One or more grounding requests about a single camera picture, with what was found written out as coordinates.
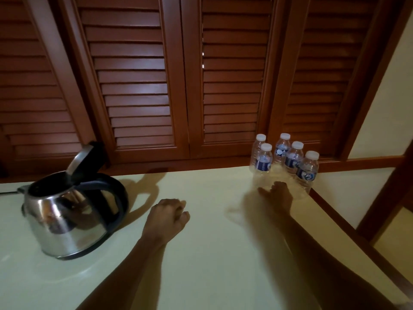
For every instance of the person's right hand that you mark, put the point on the person's right hand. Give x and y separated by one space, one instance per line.
279 198

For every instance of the person's left hand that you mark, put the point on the person's left hand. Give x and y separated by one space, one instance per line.
166 221

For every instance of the clear water bottle blue label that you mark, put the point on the clear water bottle blue label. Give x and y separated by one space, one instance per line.
307 172
293 159
281 151
264 163

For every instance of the clear unlabeled water bottle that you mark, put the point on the clear unlabeled water bottle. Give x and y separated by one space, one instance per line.
257 145

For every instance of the person's left forearm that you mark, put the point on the person's left forearm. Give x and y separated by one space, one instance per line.
122 277

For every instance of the person's right forearm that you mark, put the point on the person's right forearm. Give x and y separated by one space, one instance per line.
332 264

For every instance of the wooden cabinet cream top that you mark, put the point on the wooden cabinet cream top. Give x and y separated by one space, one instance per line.
355 242

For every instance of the brown louvered wooden shutter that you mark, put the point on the brown louvered wooden shutter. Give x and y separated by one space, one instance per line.
35 77
326 77
232 77
129 77

